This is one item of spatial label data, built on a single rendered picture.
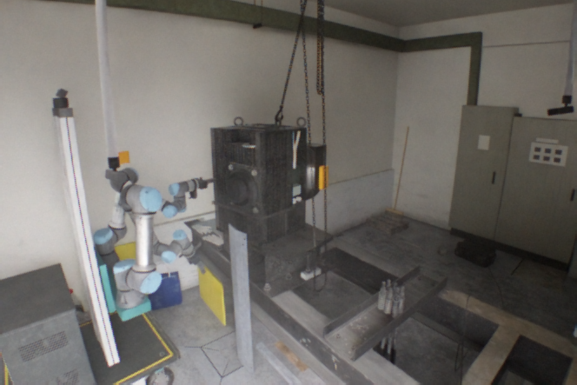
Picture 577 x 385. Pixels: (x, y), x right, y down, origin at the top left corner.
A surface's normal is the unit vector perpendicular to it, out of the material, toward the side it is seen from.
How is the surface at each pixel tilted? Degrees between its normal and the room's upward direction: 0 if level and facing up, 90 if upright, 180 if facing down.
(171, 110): 90
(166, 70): 90
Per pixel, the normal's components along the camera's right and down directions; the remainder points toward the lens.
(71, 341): 0.69, 0.16
